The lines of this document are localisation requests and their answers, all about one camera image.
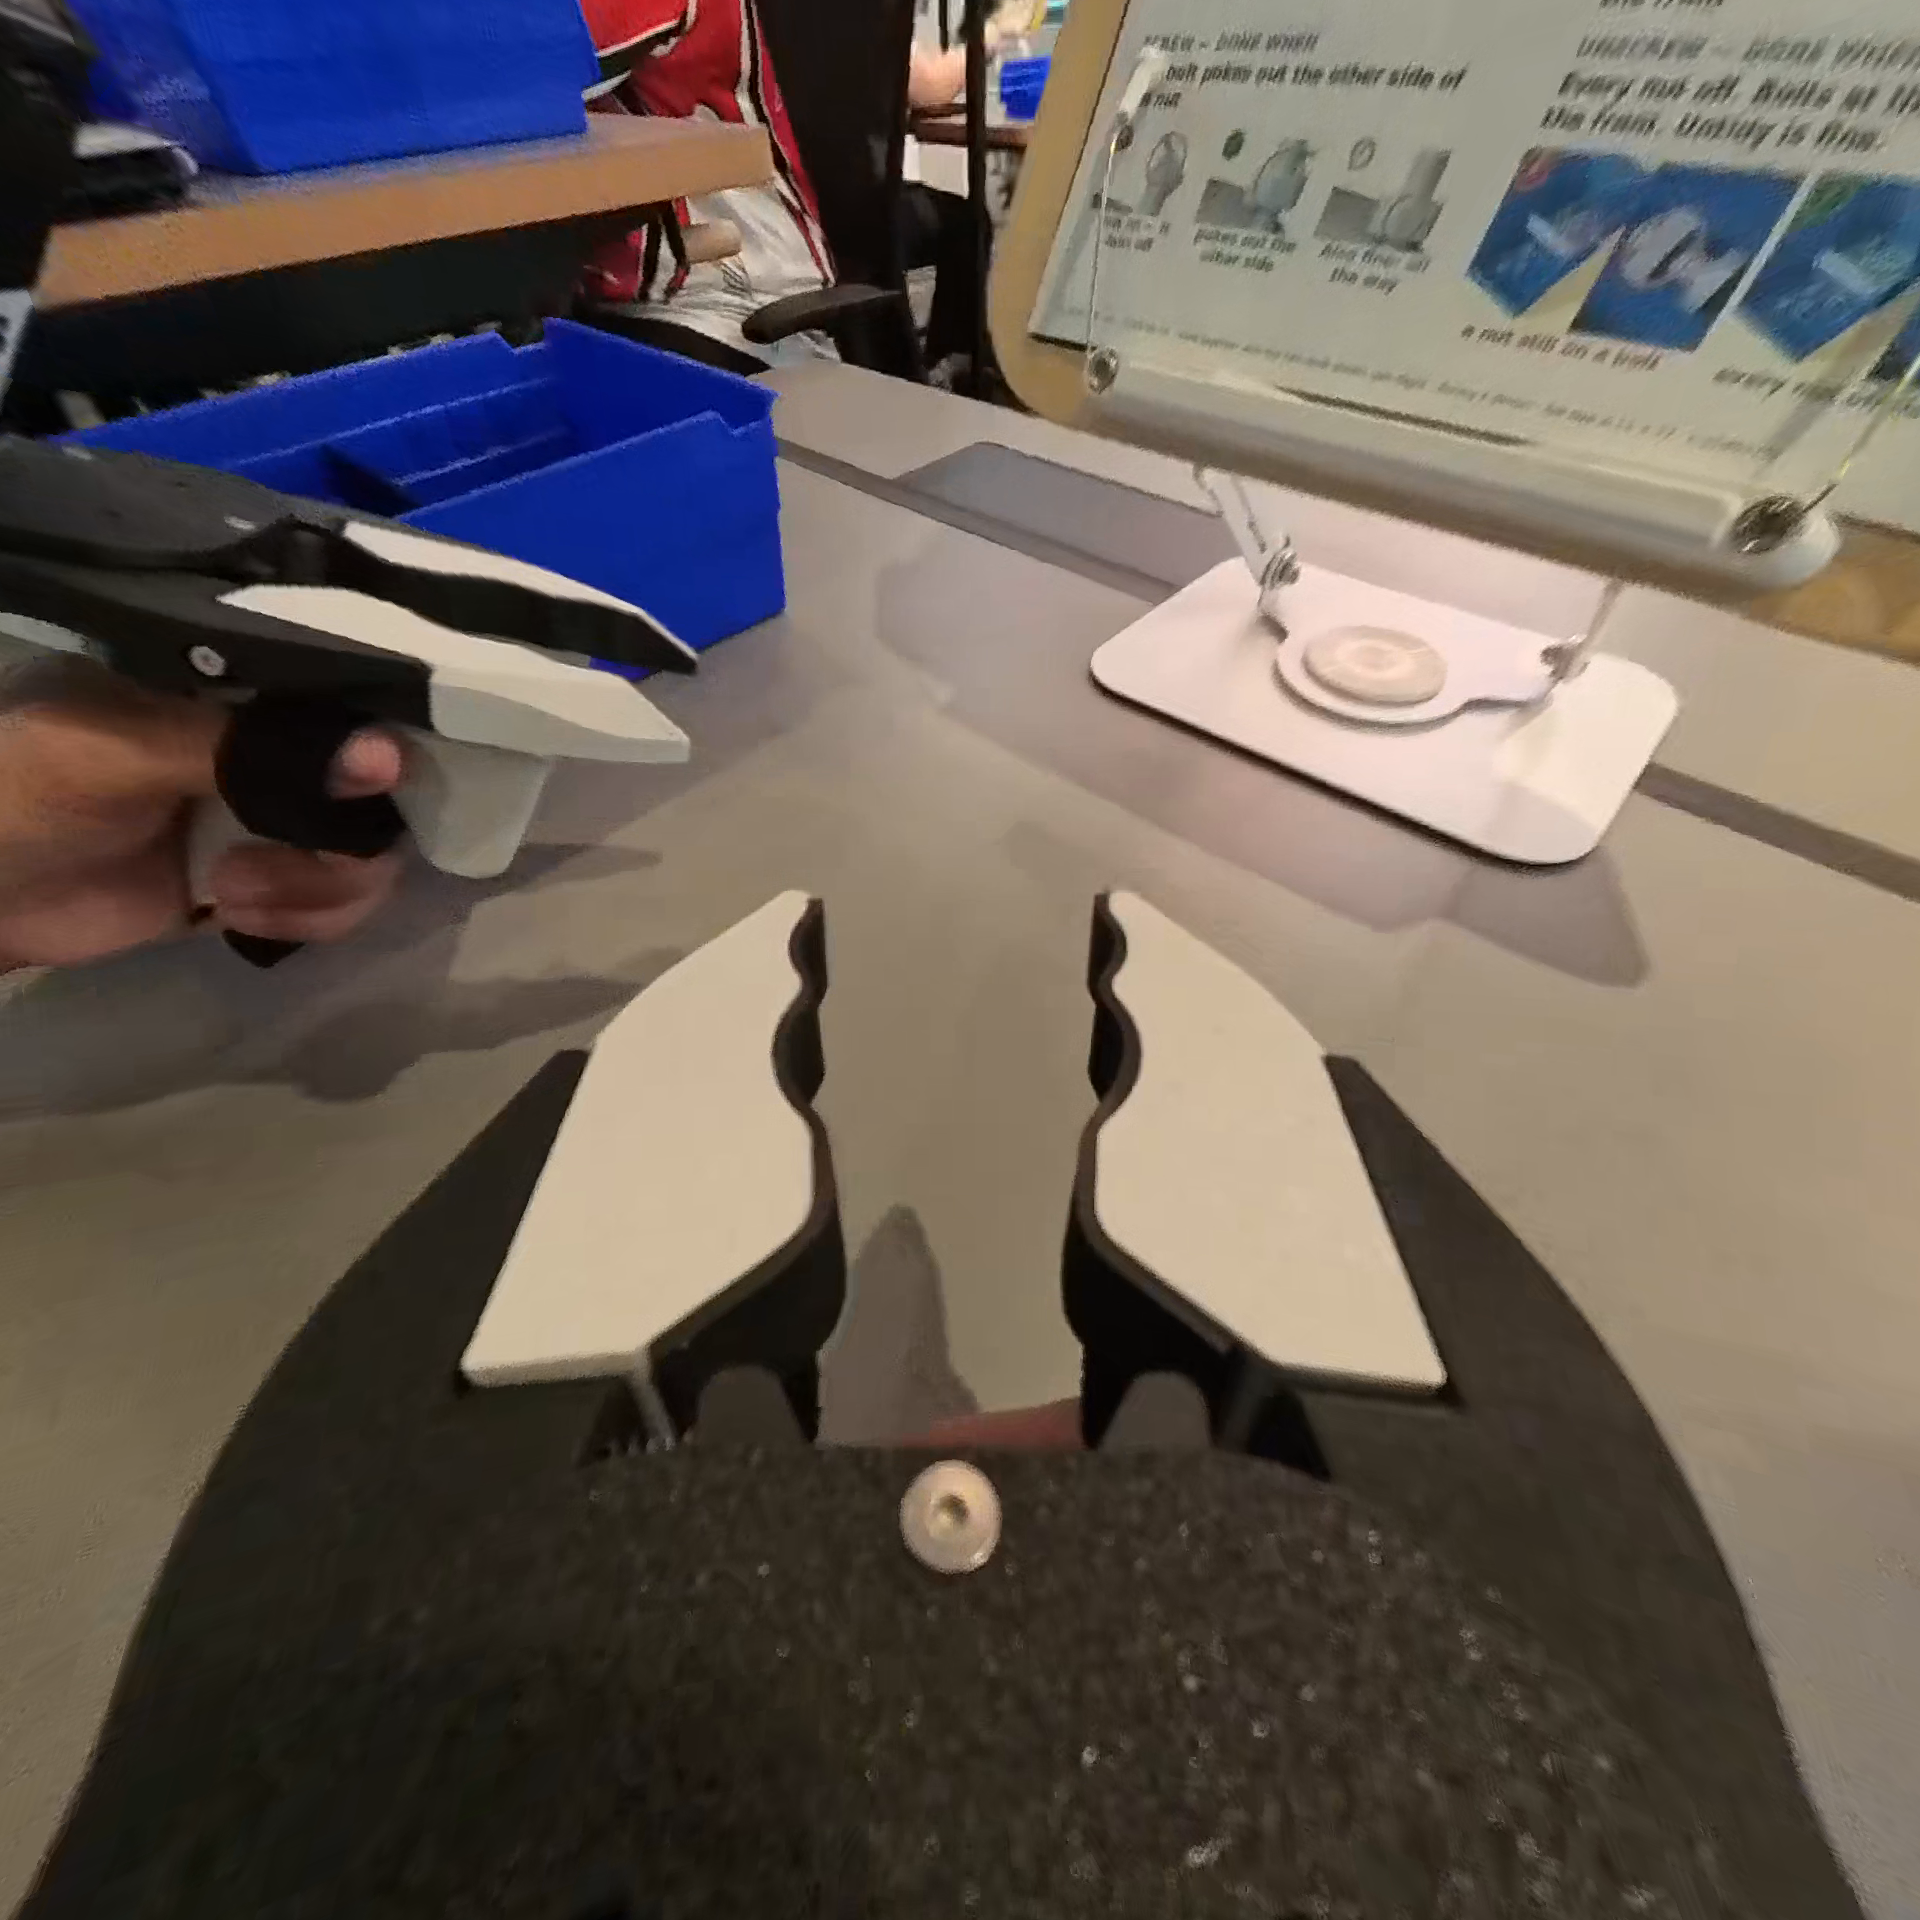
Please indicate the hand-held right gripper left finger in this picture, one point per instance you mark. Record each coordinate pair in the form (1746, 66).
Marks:
(660, 1171)

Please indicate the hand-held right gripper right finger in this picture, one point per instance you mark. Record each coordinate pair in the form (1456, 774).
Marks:
(1245, 1184)

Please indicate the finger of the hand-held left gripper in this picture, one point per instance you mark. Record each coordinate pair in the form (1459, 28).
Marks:
(524, 699)
(450, 558)

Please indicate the blue plastic bin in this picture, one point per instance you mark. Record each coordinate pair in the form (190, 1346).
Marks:
(360, 74)
(660, 494)

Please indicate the person's left hand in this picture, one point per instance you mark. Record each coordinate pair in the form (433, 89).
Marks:
(91, 810)

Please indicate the wooden shelf board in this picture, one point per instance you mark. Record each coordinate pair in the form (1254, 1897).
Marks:
(450, 188)

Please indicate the black office chair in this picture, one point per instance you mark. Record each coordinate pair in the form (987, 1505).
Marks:
(870, 180)

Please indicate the white stand base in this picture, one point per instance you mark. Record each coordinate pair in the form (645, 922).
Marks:
(1351, 224)

